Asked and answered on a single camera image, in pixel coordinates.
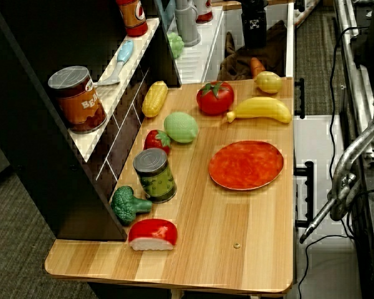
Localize orange plate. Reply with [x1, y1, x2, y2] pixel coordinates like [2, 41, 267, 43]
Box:
[208, 140, 284, 191]

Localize metal clamp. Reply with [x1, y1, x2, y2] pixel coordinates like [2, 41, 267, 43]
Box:
[299, 92, 374, 244]

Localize yellow toy potato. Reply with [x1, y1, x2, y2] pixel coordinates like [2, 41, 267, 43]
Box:
[254, 70, 284, 94]

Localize green toy broccoli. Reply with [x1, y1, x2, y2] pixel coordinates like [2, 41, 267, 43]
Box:
[110, 186, 153, 225]

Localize green pickle can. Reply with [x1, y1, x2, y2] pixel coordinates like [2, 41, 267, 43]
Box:
[133, 148, 178, 204]

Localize yellow toy banana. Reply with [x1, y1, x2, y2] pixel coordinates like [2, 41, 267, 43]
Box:
[226, 97, 292, 125]

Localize black toy kitchen hutch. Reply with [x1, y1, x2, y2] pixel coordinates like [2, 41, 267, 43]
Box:
[0, 0, 183, 242]

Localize red ketchup bottle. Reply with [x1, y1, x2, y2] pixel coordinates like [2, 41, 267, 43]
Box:
[115, 0, 149, 37]

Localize spatula with blue handle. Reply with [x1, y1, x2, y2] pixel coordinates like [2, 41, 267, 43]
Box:
[93, 39, 135, 87]

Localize black drawer handle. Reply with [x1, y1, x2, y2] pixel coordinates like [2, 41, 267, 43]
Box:
[294, 161, 315, 228]
[294, 78, 305, 120]

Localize red and white toy container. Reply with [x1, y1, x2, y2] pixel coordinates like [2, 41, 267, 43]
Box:
[194, 0, 213, 23]

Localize brown cloth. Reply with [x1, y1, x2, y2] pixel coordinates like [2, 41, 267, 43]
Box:
[217, 20, 288, 82]

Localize pale green toy lime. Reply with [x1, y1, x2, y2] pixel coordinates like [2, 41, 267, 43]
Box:
[163, 112, 199, 144]

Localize small red toy tomato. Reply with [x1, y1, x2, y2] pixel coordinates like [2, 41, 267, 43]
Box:
[143, 129, 172, 156]

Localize white toy sink unit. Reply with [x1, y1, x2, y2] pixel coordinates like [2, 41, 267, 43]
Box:
[174, 1, 295, 85]

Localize gray toy faucet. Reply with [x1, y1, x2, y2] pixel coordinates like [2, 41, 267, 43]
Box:
[173, 0, 202, 47]

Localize black cable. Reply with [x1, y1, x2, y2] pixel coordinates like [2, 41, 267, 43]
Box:
[294, 235, 356, 297]
[329, 26, 370, 175]

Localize brown beans can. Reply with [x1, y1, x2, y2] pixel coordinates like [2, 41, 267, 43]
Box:
[47, 65, 108, 135]

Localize yellow toy corn cob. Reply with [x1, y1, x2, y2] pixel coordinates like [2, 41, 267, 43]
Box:
[141, 80, 169, 118]

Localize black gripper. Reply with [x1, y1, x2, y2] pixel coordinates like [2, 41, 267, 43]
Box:
[241, 11, 268, 49]

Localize white cabinet under counter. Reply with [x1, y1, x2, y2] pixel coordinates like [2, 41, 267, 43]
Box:
[291, 113, 362, 299]

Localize green toy grapes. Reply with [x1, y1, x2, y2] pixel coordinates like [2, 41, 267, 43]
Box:
[167, 32, 185, 60]

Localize aluminium frame rail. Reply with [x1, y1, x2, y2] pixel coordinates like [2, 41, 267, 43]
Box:
[333, 0, 374, 163]

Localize red and white toy sushi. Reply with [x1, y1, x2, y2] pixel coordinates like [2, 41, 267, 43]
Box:
[128, 218, 178, 252]

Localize orange toy carrot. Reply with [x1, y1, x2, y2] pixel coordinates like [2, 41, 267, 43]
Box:
[250, 57, 266, 77]

